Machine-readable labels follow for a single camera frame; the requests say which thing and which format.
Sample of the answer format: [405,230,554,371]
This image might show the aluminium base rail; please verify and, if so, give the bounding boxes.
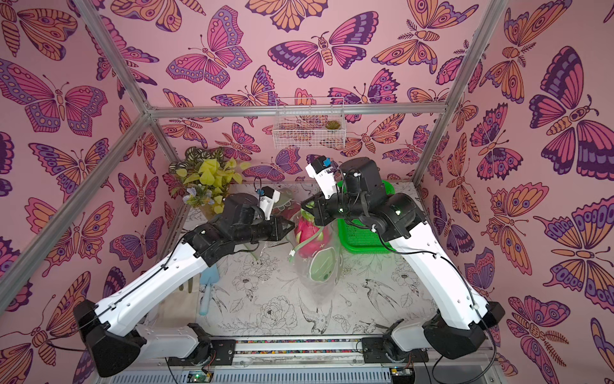
[109,335,507,383]

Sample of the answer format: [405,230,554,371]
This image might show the beige gardening glove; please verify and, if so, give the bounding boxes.
[152,286,200,329]

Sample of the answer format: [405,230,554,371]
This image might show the light blue garden trowel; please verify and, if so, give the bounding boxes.
[198,265,220,316]

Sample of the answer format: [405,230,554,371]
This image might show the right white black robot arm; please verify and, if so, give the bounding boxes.
[302,156,505,360]

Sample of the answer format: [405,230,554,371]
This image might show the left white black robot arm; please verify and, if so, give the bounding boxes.
[74,187,294,378]

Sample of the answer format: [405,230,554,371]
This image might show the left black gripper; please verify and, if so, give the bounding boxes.
[233,216,297,248]

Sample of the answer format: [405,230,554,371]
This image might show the aluminium frame struts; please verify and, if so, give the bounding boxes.
[1,1,508,310]

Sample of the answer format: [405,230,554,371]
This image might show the small succulent in wire basket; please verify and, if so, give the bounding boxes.
[325,120,342,131]

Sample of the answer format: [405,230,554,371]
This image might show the potted plant yellow green leaves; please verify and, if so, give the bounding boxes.
[168,147,251,217]

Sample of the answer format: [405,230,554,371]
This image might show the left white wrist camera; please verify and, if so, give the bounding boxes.
[257,186,281,220]

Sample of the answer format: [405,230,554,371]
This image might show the white wire wall basket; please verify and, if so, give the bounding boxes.
[270,96,347,150]

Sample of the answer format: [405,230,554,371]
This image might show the clear zip-top bag green seal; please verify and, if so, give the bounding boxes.
[286,224,342,305]

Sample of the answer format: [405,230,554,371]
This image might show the green plastic basket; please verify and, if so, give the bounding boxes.
[334,179,388,254]

